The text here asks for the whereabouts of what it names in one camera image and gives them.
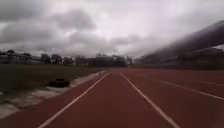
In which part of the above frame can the row of trees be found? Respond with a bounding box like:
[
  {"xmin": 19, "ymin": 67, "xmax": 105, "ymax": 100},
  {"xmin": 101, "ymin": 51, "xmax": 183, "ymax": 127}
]
[{"xmin": 39, "ymin": 53, "xmax": 134, "ymax": 67}]

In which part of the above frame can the red running track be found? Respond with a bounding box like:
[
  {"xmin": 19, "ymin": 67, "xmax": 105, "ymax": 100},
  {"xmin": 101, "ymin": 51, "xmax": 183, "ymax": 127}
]
[{"xmin": 0, "ymin": 67, "xmax": 224, "ymax": 128}]

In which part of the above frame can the black tyre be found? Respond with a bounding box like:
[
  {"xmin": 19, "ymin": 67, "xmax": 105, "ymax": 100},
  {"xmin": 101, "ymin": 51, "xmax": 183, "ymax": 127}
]
[{"xmin": 48, "ymin": 78, "xmax": 71, "ymax": 89}]

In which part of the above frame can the grandstand with roof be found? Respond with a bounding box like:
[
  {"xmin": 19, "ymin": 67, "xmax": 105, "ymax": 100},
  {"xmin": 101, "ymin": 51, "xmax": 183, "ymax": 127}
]
[{"xmin": 134, "ymin": 19, "xmax": 224, "ymax": 70}]

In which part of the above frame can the grass field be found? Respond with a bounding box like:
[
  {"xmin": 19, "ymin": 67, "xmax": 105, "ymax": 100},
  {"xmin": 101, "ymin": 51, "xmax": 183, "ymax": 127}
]
[{"xmin": 0, "ymin": 64, "xmax": 108, "ymax": 94}]

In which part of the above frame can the pale concrete kerb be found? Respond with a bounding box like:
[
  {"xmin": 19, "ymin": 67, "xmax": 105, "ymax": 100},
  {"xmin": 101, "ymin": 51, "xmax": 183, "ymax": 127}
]
[{"xmin": 0, "ymin": 69, "xmax": 110, "ymax": 120}]

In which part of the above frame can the low building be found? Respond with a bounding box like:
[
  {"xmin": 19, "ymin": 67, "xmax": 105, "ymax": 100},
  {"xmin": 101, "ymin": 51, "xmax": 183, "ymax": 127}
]
[{"xmin": 0, "ymin": 49, "xmax": 43, "ymax": 65}]

